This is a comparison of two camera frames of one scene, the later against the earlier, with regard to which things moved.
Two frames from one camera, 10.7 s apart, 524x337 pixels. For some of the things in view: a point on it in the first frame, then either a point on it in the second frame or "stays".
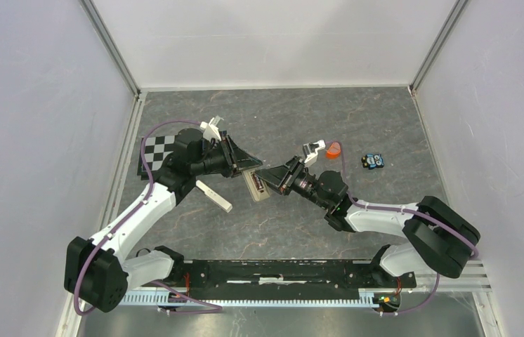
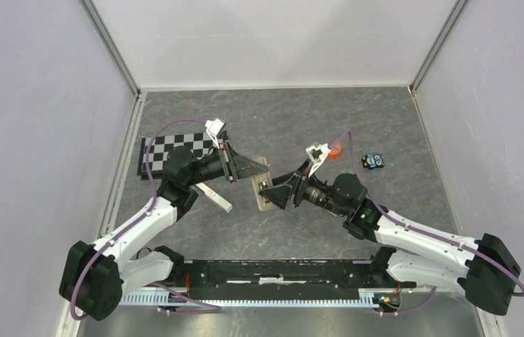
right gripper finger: [279, 177] → [279, 196]
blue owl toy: [371, 161] stays
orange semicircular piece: [333, 151] stays
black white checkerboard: [155, 149] stays
